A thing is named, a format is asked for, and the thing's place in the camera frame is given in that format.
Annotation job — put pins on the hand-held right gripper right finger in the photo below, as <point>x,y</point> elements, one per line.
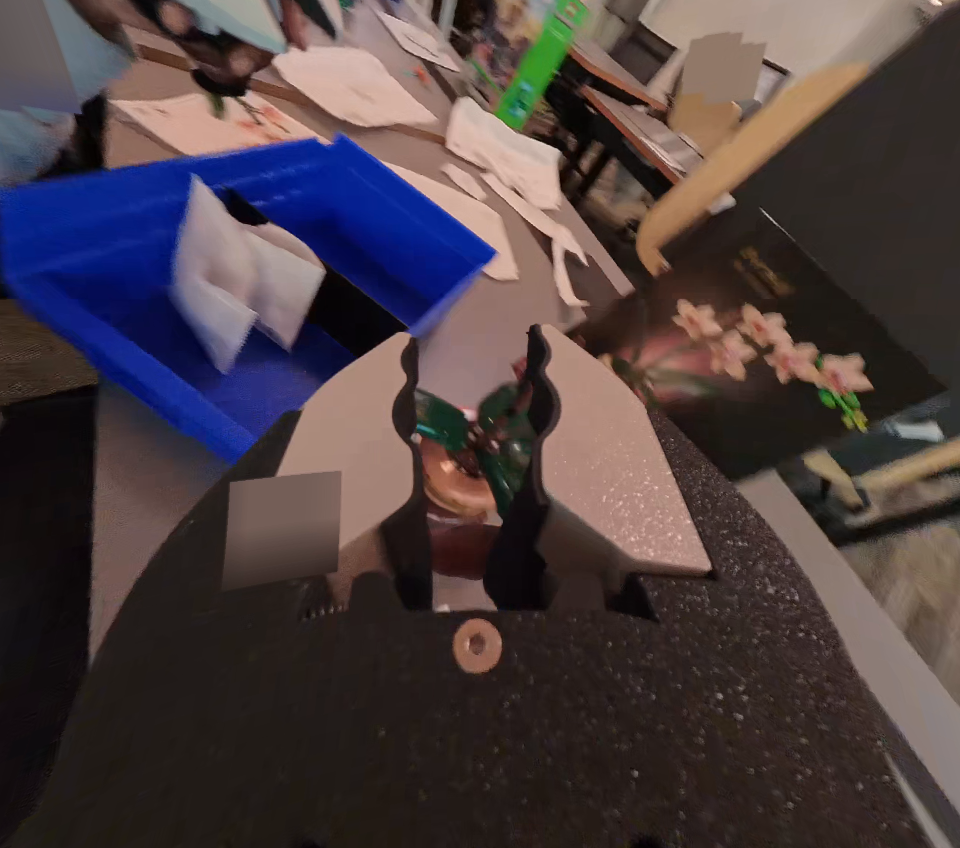
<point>607,480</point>

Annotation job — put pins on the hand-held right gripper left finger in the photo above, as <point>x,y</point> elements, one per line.
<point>352,428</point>

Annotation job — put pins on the toy brick plant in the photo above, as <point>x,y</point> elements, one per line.
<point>450,488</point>

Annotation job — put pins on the white paper bag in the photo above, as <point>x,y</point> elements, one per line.
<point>289,293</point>
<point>214,293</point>

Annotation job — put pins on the blue plastic bin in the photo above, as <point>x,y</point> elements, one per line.
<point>90,240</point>

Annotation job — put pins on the grey desk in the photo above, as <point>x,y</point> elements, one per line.
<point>142,488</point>

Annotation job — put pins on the instruction booklet with flower pictures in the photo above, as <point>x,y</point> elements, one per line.
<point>187,120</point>

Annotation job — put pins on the flat torn paper bag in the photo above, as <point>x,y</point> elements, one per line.
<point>352,86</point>

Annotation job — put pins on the long torn paper strip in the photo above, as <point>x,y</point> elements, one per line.
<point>570,263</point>

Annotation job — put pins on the green toy box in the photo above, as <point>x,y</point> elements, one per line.
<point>540,37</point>

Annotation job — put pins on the small torn paper piece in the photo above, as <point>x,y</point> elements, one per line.
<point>461,181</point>

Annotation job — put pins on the crumpled torn paper bag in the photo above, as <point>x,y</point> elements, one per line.
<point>502,150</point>

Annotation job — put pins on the black orchid picture box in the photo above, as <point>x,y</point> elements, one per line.
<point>825,225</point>

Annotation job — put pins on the brown wooden side table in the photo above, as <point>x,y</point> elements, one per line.
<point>630,127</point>

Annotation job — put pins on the cardboard box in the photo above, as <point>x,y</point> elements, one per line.
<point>701,120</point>

